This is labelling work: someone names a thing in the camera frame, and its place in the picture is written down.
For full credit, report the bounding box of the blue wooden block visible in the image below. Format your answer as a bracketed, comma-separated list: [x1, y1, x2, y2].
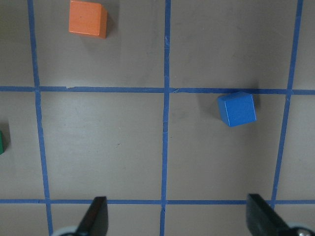
[217, 91, 256, 127]

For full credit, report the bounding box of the green wooden block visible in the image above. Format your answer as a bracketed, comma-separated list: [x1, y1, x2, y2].
[0, 131, 4, 155]

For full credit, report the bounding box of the orange wooden block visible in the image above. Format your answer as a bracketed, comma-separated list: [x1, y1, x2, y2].
[68, 0, 108, 39]

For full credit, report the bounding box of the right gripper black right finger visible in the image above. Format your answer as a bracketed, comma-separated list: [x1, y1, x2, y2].
[246, 194, 295, 236]

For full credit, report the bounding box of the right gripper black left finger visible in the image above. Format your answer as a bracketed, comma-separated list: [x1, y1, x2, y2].
[75, 197, 109, 236]

